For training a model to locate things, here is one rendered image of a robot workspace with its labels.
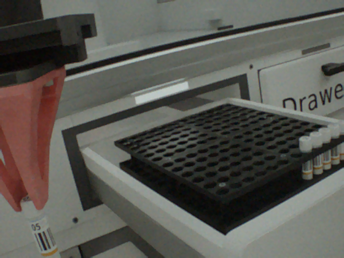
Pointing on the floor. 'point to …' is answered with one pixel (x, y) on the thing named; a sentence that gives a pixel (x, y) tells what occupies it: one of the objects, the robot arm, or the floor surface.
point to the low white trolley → (123, 252)
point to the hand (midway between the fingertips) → (28, 193)
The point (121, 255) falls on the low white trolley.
